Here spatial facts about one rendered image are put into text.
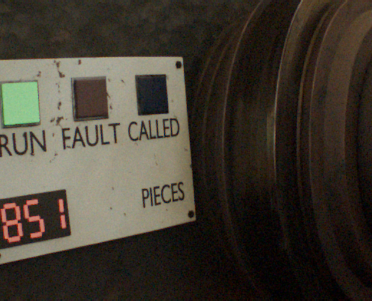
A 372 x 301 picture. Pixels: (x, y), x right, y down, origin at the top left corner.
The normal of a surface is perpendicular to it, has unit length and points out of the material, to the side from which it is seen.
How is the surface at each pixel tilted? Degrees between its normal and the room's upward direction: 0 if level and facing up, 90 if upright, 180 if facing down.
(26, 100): 90
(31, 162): 90
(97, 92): 90
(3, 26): 90
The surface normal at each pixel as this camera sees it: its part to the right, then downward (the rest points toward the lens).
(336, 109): -0.32, -0.24
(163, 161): 0.70, -0.02
